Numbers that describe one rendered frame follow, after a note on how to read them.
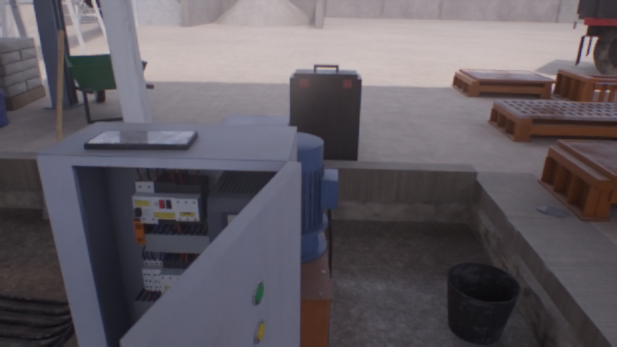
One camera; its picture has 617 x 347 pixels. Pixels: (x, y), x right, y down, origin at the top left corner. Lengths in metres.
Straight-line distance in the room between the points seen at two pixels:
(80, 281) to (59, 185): 0.18
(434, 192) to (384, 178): 0.37
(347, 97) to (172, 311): 2.88
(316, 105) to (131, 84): 2.01
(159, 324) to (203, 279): 0.06
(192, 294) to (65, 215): 0.47
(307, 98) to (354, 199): 0.79
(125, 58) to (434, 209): 2.47
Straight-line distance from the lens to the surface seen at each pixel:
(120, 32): 1.35
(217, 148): 0.74
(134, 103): 1.38
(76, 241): 0.85
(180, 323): 0.39
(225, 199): 0.76
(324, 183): 1.53
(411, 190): 3.21
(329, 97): 3.18
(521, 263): 2.61
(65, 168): 0.80
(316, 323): 1.51
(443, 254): 2.96
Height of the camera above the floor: 1.48
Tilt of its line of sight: 21 degrees down
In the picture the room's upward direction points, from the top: 1 degrees clockwise
